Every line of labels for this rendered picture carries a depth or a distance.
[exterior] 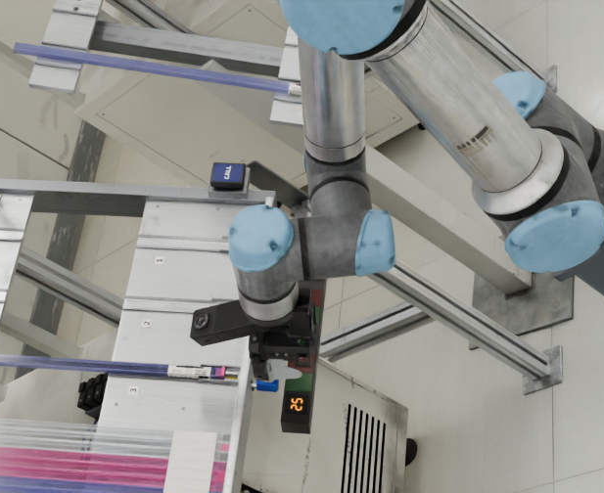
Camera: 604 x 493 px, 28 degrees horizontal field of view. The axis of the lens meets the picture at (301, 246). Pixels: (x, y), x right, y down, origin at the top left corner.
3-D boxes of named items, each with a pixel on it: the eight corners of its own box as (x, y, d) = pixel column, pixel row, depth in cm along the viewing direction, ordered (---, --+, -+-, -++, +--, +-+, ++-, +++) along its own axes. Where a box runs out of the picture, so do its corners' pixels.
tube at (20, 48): (341, 94, 188) (342, 88, 187) (340, 102, 187) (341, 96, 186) (17, 46, 189) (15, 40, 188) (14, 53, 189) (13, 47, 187)
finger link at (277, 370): (302, 399, 169) (299, 367, 162) (260, 396, 170) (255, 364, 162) (305, 379, 171) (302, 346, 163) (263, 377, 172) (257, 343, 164)
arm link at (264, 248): (301, 249, 139) (225, 257, 139) (305, 301, 148) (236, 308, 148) (295, 195, 143) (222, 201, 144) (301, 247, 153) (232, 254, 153)
